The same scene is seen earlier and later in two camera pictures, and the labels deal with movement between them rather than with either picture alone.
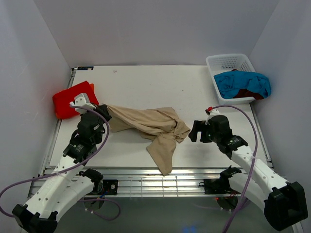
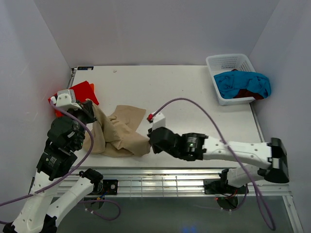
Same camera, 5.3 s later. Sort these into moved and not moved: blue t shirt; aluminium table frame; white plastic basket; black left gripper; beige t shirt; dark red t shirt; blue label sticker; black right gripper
Moved: black right gripper; beige t shirt; black left gripper
Not moved: blue t shirt; white plastic basket; aluminium table frame; dark red t shirt; blue label sticker
